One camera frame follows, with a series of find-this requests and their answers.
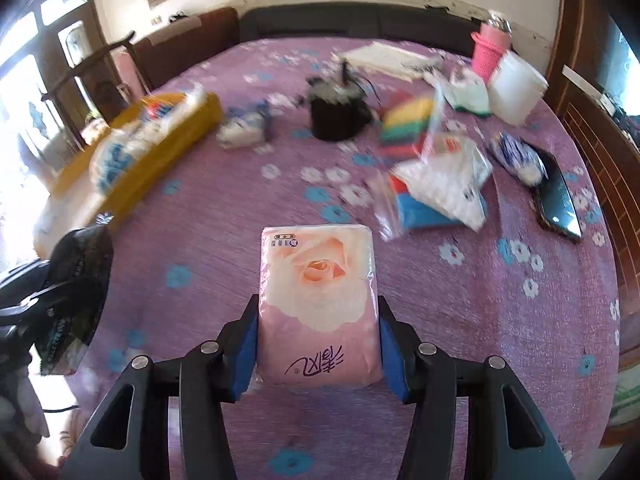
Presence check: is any small tissue pack blue print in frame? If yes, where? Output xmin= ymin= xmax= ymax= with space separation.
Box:
xmin=216 ymin=101 xmax=272 ymax=149

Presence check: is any lemon print tissue pack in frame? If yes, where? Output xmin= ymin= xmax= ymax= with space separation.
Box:
xmin=90 ymin=127 xmax=151 ymax=196

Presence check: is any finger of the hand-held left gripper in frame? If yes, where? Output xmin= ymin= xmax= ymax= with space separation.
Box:
xmin=0 ymin=259 xmax=53 ymax=293
xmin=0 ymin=282 xmax=76 ymax=328

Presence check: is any black tissue packet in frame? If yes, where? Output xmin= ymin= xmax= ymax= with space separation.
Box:
xmin=37 ymin=225 xmax=115 ymax=377

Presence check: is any blue white packet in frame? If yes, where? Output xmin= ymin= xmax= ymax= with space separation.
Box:
xmin=489 ymin=131 xmax=547 ymax=187

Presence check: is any white plastic container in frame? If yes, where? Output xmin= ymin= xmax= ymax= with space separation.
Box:
xmin=487 ymin=51 xmax=549 ymax=127

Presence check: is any wooden cabinet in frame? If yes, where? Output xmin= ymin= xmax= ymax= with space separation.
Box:
xmin=544 ymin=0 xmax=640 ymax=376

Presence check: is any clear plastic bag with cloths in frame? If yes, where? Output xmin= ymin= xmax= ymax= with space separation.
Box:
xmin=371 ymin=131 xmax=494 ymax=242

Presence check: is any wooden glass door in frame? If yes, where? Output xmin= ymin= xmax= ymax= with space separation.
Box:
xmin=0 ymin=0 xmax=117 ymax=176

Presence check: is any black sofa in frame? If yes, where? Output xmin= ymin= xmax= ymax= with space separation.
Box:
xmin=239 ymin=2 xmax=482 ymax=62

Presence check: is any pink thermos with knit sleeve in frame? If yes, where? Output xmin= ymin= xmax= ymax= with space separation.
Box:
xmin=470 ymin=10 xmax=514 ymax=84

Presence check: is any white glove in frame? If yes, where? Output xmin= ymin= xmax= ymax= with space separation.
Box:
xmin=444 ymin=69 xmax=494 ymax=119

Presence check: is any purple floral tablecloth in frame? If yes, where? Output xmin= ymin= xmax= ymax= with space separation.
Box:
xmin=30 ymin=37 xmax=622 ymax=480

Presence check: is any dark wooden chair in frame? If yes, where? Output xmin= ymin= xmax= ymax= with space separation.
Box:
xmin=39 ymin=30 xmax=147 ymax=161

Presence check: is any yellow cardboard box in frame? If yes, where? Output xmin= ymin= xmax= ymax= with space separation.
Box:
xmin=34 ymin=91 xmax=224 ymax=257

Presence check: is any pink tissue pack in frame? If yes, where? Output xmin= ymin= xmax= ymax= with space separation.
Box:
xmin=256 ymin=225 xmax=385 ymax=389

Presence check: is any black smartphone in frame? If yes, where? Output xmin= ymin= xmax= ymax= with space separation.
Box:
xmin=534 ymin=147 xmax=584 ymax=244

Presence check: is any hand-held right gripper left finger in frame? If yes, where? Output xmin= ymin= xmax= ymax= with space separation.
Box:
xmin=61 ymin=294 xmax=262 ymax=480

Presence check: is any zip bag of colourful sponges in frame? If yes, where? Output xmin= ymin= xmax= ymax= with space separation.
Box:
xmin=379 ymin=94 xmax=437 ymax=162

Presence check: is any green patterned cloth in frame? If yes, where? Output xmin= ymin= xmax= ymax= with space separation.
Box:
xmin=611 ymin=370 xmax=640 ymax=447

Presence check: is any white tissue pack red print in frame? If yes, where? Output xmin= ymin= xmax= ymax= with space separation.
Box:
xmin=140 ymin=87 xmax=208 ymax=128

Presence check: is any stack of papers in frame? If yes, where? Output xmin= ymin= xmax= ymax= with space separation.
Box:
xmin=332 ymin=40 xmax=444 ymax=82

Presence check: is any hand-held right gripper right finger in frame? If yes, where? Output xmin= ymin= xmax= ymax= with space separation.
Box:
xmin=377 ymin=295 xmax=577 ymax=480

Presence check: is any black pot with tools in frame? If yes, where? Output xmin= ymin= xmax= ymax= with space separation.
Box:
xmin=306 ymin=60 xmax=374 ymax=142

